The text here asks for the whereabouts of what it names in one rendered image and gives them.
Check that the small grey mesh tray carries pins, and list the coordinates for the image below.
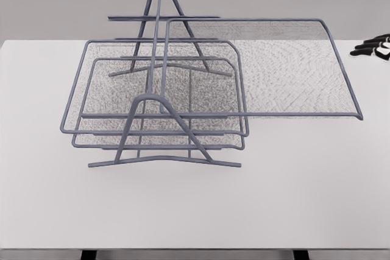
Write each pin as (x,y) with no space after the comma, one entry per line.
(122,114)

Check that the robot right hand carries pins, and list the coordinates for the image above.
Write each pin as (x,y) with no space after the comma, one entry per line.
(377,49)

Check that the medium grey mesh tray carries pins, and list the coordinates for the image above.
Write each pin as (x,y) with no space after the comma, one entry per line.
(115,68)

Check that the large grey mesh tray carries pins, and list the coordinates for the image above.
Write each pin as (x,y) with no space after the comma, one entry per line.
(289,74)

